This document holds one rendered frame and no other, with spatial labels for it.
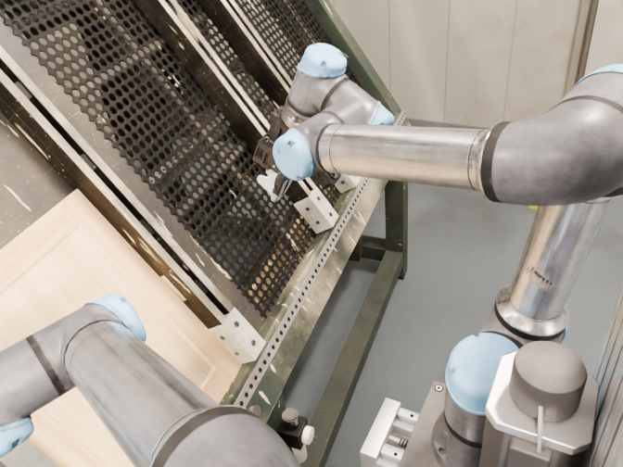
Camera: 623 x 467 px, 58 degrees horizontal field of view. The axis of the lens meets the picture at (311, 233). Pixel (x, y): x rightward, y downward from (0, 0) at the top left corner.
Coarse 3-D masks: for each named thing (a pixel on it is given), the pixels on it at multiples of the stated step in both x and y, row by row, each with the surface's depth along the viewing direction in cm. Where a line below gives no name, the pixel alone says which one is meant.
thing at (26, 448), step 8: (16, 448) 95; (24, 448) 96; (32, 448) 97; (8, 456) 94; (16, 456) 95; (24, 456) 96; (32, 456) 97; (40, 456) 98; (0, 464) 94; (8, 464) 94; (16, 464) 94; (24, 464) 95; (32, 464) 96; (40, 464) 97; (48, 464) 98; (56, 464) 99
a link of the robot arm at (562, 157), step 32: (320, 128) 84; (352, 128) 80; (384, 128) 76; (416, 128) 73; (448, 128) 71; (512, 128) 63; (544, 128) 61; (576, 128) 60; (608, 128) 59; (288, 160) 85; (320, 160) 83; (352, 160) 79; (384, 160) 75; (416, 160) 71; (448, 160) 68; (480, 160) 64; (512, 160) 62; (544, 160) 60; (576, 160) 59; (608, 160) 59; (512, 192) 63; (544, 192) 62; (576, 192) 61; (608, 192) 63
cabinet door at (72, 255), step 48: (48, 240) 113; (96, 240) 121; (0, 288) 103; (48, 288) 110; (96, 288) 118; (144, 288) 126; (0, 336) 101; (192, 336) 131; (48, 432) 102; (96, 432) 108
